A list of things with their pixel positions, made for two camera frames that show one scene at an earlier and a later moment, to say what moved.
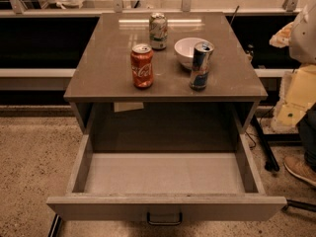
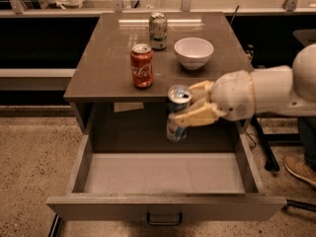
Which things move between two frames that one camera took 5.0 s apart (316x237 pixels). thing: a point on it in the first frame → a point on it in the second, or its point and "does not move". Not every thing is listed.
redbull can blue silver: x=200 y=63 → x=178 y=99
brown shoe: x=300 y=166 does not move
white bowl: x=185 y=49 does not move
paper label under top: x=127 y=106 does not move
